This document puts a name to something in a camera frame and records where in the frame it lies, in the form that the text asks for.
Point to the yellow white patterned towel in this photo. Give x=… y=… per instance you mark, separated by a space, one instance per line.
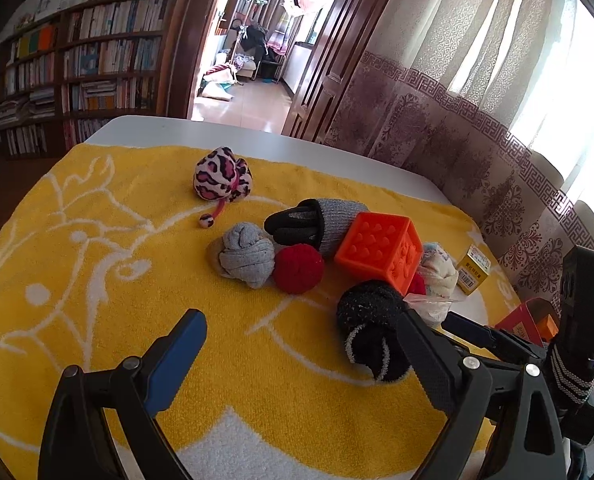
x=102 y=310

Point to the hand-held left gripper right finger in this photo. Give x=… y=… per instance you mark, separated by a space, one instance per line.
x=429 y=360

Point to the small yellow cardboard box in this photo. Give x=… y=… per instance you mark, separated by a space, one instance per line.
x=472 y=272

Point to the orange studded rubber cube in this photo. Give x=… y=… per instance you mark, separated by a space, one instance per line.
x=372 y=245

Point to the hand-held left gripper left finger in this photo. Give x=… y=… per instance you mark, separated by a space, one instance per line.
x=174 y=360

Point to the small leopard print sock ball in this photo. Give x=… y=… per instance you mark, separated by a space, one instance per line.
x=217 y=175

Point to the red yarn ball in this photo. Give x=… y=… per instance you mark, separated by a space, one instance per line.
x=299 y=267

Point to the white bag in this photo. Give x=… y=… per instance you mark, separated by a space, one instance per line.
x=217 y=91

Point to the rows of books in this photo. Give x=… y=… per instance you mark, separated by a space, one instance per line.
x=112 y=55

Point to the grey tan sock ball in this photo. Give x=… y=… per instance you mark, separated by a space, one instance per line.
x=247 y=255

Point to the dark clothes pile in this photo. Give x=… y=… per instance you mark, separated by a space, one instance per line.
x=254 y=35

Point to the hanging clothes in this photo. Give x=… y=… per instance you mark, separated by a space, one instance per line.
x=302 y=2

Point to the wooden door frame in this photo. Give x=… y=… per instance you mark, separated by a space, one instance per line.
x=202 y=35

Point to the clear zip bag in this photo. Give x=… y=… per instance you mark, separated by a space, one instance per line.
x=429 y=310

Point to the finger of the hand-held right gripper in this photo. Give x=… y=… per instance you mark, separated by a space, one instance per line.
x=522 y=345
x=469 y=329

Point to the red cardboard box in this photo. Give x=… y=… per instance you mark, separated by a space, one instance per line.
x=519 y=317

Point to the pastel sock ball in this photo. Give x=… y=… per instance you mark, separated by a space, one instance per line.
x=439 y=270

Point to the black fuzzy knotted sock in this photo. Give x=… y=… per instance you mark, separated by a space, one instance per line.
x=367 y=320

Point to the grey black rolled sock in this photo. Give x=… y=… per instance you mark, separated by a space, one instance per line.
x=337 y=220

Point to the wooden bookshelf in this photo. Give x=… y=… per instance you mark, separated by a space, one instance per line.
x=60 y=60

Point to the patterned beige curtain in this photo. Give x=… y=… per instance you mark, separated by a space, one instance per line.
x=452 y=110

